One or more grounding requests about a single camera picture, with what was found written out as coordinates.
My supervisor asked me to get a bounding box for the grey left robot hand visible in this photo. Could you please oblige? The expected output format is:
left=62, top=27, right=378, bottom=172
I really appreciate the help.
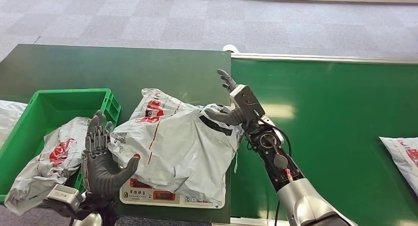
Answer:
left=81, top=110, right=140, bottom=196

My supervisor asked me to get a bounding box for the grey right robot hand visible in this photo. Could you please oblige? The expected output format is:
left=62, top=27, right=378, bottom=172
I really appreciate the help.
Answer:
left=204, top=68, right=247, bottom=127

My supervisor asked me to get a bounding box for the large grey mailer package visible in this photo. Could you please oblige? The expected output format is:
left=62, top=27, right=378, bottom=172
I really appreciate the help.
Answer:
left=107, top=88, right=244, bottom=207

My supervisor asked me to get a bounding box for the white conveyor roller end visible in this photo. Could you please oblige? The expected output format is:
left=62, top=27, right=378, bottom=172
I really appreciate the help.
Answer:
left=222, top=44, right=241, bottom=54

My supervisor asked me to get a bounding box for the green conveyor belt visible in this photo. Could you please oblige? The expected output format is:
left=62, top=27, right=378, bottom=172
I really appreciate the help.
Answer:
left=230, top=58, right=418, bottom=226

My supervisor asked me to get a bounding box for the flat grey mailer package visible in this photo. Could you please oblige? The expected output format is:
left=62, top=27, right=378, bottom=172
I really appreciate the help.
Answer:
left=379, top=136, right=418, bottom=197

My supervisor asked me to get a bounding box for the crumpled grey mailer bag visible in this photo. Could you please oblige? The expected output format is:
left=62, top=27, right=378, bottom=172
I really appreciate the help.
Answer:
left=4, top=117, right=91, bottom=216

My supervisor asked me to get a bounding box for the electronic scale with steel tray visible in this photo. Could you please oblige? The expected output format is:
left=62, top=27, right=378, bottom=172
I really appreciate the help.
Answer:
left=119, top=177, right=226, bottom=209

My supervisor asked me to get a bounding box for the green plastic crate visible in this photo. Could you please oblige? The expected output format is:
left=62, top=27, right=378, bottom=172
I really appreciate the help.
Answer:
left=0, top=88, right=121, bottom=204

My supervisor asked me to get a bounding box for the plain grey plastic bag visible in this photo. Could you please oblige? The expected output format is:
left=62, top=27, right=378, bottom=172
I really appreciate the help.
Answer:
left=0, top=99, right=29, bottom=148

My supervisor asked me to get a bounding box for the metal conveyor edge rail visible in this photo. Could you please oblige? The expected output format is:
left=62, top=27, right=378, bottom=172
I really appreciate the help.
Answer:
left=212, top=217, right=290, bottom=226

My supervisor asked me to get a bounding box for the metal conveyor side rail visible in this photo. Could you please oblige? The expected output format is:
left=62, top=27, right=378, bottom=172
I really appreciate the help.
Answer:
left=231, top=52, right=418, bottom=65

